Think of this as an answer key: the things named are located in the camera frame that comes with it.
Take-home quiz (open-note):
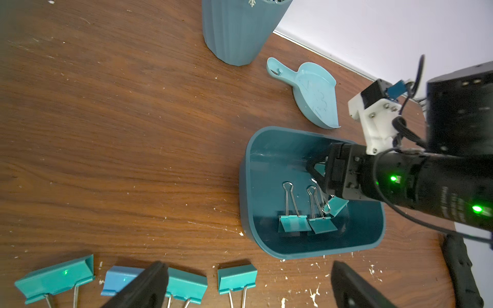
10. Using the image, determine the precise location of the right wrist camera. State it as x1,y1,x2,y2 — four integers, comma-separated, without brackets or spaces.
348,79,402,155

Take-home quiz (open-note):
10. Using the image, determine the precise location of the blue binder clip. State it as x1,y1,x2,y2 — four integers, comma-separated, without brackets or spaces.
101,266,144,296

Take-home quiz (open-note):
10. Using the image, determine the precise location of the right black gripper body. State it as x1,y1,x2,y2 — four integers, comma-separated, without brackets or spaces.
306,142,370,200

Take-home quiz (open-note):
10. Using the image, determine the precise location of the dark teal storage box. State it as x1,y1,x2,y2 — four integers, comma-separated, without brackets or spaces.
239,127,386,260

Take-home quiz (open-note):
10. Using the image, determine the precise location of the teal binder clip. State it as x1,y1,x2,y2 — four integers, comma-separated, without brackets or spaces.
322,195,349,218
218,264,258,308
166,268,208,308
306,186,337,234
14,254,96,307
278,181,312,233

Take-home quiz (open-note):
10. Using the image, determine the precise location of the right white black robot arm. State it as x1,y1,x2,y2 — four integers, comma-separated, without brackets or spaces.
306,62,492,231

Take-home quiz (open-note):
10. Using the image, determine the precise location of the potted green plant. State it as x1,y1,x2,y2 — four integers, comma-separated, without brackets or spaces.
202,0,291,66

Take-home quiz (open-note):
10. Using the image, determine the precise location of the light teal dustpan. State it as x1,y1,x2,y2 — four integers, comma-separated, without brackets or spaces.
267,57,340,130

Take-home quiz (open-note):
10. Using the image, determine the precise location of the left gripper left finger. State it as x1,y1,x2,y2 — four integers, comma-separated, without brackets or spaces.
102,261,169,308

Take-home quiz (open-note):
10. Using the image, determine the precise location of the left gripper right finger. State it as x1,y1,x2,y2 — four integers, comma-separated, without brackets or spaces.
331,261,396,308

